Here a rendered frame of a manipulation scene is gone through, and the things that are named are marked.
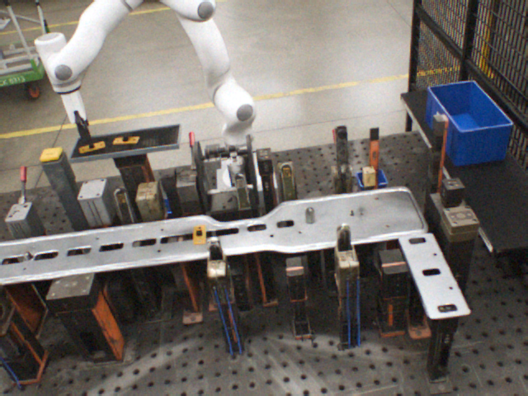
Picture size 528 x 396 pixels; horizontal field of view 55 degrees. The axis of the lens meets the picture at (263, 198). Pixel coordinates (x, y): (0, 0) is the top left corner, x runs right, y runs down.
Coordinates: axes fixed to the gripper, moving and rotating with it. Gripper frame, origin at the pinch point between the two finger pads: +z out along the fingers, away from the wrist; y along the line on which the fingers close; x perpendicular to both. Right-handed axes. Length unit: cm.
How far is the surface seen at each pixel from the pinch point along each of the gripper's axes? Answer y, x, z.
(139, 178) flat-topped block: 6.3, 11.7, 19.9
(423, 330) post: 81, 79, 52
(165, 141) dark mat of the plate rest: 9.1, 23.7, 7.0
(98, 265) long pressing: 39.9, -6.4, 23.0
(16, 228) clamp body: 12.9, -29.8, 20.9
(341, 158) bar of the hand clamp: 40, 73, 12
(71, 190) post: -1.1, -11.8, 21.4
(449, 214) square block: 72, 89, 17
